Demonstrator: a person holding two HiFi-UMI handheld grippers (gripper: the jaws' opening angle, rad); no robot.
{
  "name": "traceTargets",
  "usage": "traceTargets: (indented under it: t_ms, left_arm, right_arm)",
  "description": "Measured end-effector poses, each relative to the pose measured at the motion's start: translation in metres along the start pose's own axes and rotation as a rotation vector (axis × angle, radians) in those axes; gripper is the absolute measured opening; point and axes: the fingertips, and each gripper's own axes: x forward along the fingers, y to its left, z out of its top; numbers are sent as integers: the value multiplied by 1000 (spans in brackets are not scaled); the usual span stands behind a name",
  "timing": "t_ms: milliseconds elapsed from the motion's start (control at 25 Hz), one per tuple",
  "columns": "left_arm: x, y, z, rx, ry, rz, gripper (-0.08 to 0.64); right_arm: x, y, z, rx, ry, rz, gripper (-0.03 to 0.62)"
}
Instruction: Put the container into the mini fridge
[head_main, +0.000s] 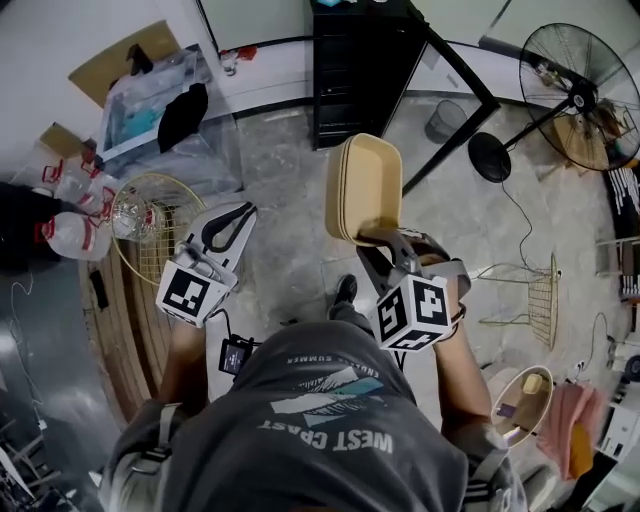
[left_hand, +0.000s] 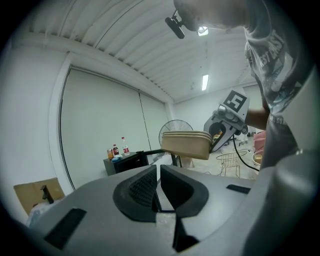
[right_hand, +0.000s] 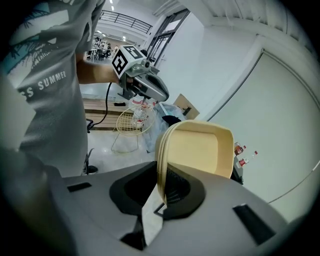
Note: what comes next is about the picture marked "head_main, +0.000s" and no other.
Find person's left forearm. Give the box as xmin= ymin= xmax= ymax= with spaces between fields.
xmin=158 ymin=312 xmax=211 ymax=417

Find orange cloth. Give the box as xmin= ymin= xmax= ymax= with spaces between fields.
xmin=569 ymin=423 xmax=597 ymax=477

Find person's right black shoe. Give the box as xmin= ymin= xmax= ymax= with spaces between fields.
xmin=332 ymin=273 xmax=359 ymax=307

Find white appliance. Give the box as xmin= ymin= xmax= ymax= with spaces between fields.
xmin=594 ymin=399 xmax=640 ymax=462

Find black mesh waste basket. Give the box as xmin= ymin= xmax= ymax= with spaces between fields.
xmin=424 ymin=99 xmax=469 ymax=146

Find black cabinet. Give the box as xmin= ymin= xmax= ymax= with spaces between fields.
xmin=312 ymin=0 xmax=501 ymax=197

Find left grey backpack strap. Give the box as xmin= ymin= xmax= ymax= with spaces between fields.
xmin=142 ymin=402 xmax=182 ymax=464

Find small black screen device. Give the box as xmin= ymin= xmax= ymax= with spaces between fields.
xmin=218 ymin=338 xmax=254 ymax=376

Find black clip-shaped item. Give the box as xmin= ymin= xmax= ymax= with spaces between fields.
xmin=124 ymin=43 xmax=155 ymax=77

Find gold wire basket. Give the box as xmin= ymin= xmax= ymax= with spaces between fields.
xmin=110 ymin=172 xmax=209 ymax=287

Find black device cable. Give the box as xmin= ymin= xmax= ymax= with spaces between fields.
xmin=213 ymin=307 xmax=237 ymax=346

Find right grey backpack strap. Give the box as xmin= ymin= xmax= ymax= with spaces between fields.
xmin=467 ymin=434 xmax=512 ymax=501

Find pink towel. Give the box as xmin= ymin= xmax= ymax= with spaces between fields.
xmin=536 ymin=381 xmax=609 ymax=482

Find stack of wooden boards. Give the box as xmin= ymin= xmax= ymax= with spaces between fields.
xmin=78 ymin=239 xmax=174 ymax=429

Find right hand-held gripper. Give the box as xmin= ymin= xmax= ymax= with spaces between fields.
xmin=355 ymin=227 xmax=474 ymax=354

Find person's grey trousers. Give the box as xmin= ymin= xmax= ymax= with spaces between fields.
xmin=327 ymin=299 xmax=377 ymax=342

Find beige oval basin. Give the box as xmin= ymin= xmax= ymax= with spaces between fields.
xmin=491 ymin=364 xmax=555 ymax=447

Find large clear plastic water bottle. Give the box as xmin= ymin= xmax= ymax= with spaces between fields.
xmin=42 ymin=160 xmax=120 ymax=214
xmin=42 ymin=211 xmax=114 ymax=261

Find black floor fan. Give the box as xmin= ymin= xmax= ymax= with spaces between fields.
xmin=467 ymin=22 xmax=640 ymax=184

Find gold wire side table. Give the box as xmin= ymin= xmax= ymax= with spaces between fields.
xmin=477 ymin=252 xmax=562 ymax=352

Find person's grey printed t-shirt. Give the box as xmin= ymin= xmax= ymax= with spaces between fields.
xmin=97 ymin=319 xmax=531 ymax=512

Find black garment with white print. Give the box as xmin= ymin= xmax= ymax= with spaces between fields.
xmin=606 ymin=167 xmax=640 ymax=232

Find large flat cardboard sheet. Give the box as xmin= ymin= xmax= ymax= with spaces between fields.
xmin=67 ymin=19 xmax=184 ymax=109

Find clear acrylic box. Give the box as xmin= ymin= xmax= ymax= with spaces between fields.
xmin=94 ymin=43 xmax=217 ymax=162

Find black bag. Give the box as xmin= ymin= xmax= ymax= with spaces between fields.
xmin=0 ymin=181 xmax=66 ymax=275

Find fan power cable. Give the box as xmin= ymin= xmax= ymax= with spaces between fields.
xmin=501 ymin=179 xmax=535 ymax=272

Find grey backpack strap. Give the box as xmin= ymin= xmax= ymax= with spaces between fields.
xmin=142 ymin=402 xmax=182 ymax=464
xmin=467 ymin=434 xmax=512 ymax=501

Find stack of beige trays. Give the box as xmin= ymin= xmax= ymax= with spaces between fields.
xmin=324 ymin=133 xmax=404 ymax=248

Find person's right forearm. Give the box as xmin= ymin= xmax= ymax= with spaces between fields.
xmin=432 ymin=299 xmax=494 ymax=437

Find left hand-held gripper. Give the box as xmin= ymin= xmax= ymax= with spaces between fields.
xmin=155 ymin=201 xmax=260 ymax=329

